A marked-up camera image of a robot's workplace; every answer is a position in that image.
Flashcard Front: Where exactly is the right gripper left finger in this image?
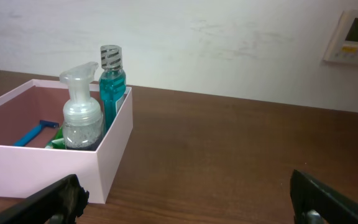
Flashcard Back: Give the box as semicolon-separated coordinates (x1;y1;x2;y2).
0;174;90;224

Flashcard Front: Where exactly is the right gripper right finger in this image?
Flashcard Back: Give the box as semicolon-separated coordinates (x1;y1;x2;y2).
290;169;358;224

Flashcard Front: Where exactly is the green soap packet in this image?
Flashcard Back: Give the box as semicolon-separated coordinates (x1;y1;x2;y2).
45;127;66;149

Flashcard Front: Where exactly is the blue disposable razor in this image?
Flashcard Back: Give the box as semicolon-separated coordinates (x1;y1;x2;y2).
13;120;59;147

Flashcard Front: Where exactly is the blue mouthwash bottle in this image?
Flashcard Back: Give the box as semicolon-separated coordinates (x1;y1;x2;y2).
99;45;126;131

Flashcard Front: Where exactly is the white cardboard box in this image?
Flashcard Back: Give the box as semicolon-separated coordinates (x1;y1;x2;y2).
0;79;133;203

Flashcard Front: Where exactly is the white wall panel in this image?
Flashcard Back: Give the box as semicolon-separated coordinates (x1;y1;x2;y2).
323;10;358;65

